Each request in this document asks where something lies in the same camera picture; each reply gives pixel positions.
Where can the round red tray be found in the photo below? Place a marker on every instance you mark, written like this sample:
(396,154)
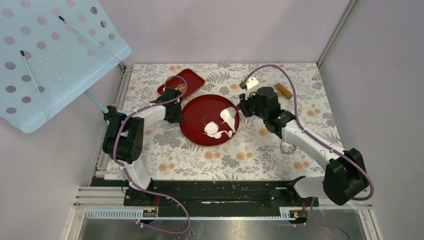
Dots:
(200,111)

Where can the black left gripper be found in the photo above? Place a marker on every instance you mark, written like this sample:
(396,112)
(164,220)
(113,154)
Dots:
(179,118)

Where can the white dough ball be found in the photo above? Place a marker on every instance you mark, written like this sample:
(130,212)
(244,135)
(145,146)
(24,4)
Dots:
(228,116)

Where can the wooden double-ended rolling pin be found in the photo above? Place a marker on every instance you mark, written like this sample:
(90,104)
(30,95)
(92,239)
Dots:
(283,91)

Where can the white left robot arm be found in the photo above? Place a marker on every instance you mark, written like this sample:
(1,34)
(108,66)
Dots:
(123,140)

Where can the round cut dumpling wrapper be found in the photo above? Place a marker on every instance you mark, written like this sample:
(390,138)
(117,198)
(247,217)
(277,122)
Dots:
(211,128)

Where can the light blue music stand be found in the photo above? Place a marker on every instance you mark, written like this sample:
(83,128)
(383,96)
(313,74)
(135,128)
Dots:
(51,52)

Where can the rectangular red tray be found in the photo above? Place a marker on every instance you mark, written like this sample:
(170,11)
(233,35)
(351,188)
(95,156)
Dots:
(187,80)

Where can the floral table mat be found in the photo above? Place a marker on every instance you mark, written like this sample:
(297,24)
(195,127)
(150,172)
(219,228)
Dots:
(253,153)

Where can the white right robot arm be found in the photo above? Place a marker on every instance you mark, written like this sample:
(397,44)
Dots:
(345,177)

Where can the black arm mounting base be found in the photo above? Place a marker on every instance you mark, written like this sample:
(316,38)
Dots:
(264,193)

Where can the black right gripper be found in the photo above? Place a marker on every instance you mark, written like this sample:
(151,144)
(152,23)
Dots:
(243,104)

